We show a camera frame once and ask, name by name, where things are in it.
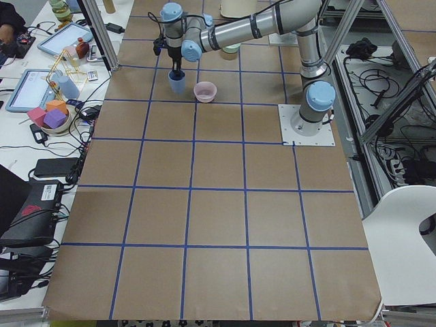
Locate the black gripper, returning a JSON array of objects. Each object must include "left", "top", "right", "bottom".
[{"left": 153, "top": 37, "right": 182, "bottom": 74}]

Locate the blue cup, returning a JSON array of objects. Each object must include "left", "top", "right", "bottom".
[{"left": 168, "top": 70, "right": 185, "bottom": 94}]

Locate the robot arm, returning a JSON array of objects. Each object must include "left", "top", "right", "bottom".
[{"left": 148, "top": 1, "right": 336, "bottom": 137}]

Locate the pink bowl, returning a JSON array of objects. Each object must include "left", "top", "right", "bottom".
[{"left": 193, "top": 81, "right": 217, "bottom": 103}]

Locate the mint green bowl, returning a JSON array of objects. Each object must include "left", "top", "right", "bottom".
[{"left": 220, "top": 44, "right": 240, "bottom": 61}]

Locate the black power adapter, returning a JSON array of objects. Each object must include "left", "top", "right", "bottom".
[{"left": 105, "top": 22, "right": 125, "bottom": 34}]

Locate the brown glass bottle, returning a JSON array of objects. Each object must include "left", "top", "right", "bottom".
[{"left": 76, "top": 37, "right": 90, "bottom": 59}]

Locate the far blue-framed tablet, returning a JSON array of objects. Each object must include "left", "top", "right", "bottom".
[{"left": 37, "top": 22, "right": 93, "bottom": 56}]

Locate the blue-framed tablet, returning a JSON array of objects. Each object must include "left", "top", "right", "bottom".
[
  {"left": 5, "top": 69, "right": 56, "bottom": 112},
  {"left": 37, "top": 22, "right": 93, "bottom": 56}
]

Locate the orange foam cube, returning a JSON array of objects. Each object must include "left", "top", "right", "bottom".
[{"left": 46, "top": 99, "right": 68, "bottom": 114}]

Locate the beige bowl of blocks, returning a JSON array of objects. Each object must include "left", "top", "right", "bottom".
[{"left": 41, "top": 111, "right": 72, "bottom": 136}]

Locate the purple foam cube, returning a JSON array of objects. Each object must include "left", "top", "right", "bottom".
[{"left": 44, "top": 108, "right": 67, "bottom": 129}]

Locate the near blue-framed tablet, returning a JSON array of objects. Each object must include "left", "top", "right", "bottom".
[{"left": 5, "top": 69, "right": 56, "bottom": 112}]

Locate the pink foam cube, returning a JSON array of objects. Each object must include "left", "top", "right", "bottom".
[{"left": 27, "top": 107, "right": 46, "bottom": 127}]

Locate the black phone on desk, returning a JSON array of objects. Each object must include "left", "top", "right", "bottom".
[{"left": 33, "top": 157, "right": 78, "bottom": 178}]

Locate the black electronics box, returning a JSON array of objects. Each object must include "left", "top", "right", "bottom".
[{"left": 1, "top": 179, "right": 62, "bottom": 248}]

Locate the white chair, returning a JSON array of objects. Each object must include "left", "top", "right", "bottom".
[{"left": 362, "top": 185, "right": 435, "bottom": 306}]

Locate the aluminium frame post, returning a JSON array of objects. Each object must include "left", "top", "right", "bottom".
[{"left": 78, "top": 0, "right": 119, "bottom": 72}]

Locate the yellow wire stand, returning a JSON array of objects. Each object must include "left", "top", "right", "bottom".
[{"left": 46, "top": 49, "right": 88, "bottom": 100}]

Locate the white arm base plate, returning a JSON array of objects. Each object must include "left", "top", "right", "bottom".
[{"left": 278, "top": 104, "right": 335, "bottom": 146}]

